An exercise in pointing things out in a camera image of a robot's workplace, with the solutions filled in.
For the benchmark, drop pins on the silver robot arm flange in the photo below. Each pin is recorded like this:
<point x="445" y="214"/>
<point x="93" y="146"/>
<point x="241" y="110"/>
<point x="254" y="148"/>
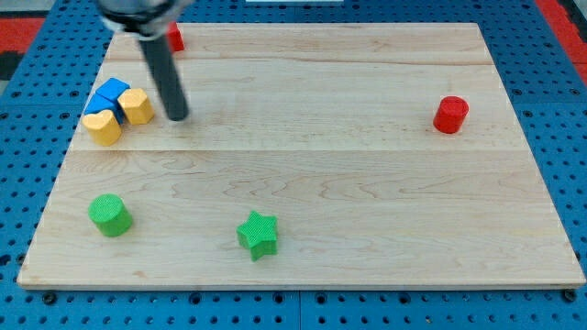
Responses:
<point x="146" y="18"/>

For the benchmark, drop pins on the red block behind arm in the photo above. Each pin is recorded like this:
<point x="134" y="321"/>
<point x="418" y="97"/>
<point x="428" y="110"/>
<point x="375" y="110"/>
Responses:
<point x="174" y="37"/>

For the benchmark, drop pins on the light wooden board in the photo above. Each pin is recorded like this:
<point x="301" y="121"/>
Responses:
<point x="328" y="127"/>

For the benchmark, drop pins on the green star block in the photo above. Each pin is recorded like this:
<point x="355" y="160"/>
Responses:
<point x="259" y="235"/>

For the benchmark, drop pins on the red cylinder block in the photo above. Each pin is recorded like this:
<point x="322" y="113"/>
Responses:
<point x="450" y="114"/>

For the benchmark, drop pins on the yellow hexagon block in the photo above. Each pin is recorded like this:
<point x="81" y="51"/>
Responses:
<point x="136" y="106"/>

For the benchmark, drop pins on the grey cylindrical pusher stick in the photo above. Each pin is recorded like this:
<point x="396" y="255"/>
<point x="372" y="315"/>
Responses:
<point x="163" y="72"/>

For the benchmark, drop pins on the green cylinder block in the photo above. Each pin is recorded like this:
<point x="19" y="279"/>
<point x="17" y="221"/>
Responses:
<point x="110" y="215"/>

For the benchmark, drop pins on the yellow heart block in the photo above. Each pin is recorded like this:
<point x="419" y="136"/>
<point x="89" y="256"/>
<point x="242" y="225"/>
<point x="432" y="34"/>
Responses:
<point x="102" y="127"/>

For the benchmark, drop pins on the blue cube block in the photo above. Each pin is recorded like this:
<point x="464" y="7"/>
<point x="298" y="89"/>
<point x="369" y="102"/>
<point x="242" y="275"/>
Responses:
<point x="112" y="89"/>

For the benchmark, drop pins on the blue triangular block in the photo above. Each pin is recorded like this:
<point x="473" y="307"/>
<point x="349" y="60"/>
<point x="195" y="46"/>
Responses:
<point x="97" y="103"/>

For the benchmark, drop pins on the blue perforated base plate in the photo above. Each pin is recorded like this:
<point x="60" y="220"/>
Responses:
<point x="45" y="97"/>

